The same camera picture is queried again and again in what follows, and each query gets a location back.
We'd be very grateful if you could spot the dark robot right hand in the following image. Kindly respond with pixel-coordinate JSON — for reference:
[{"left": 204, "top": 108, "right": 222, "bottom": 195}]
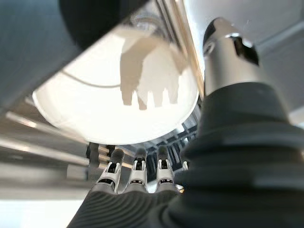
[{"left": 67, "top": 17, "right": 304, "bottom": 228}]

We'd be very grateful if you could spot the beige plate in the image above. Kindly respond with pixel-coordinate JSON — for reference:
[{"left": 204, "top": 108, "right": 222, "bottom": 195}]
[{"left": 32, "top": 26, "right": 200, "bottom": 145}]

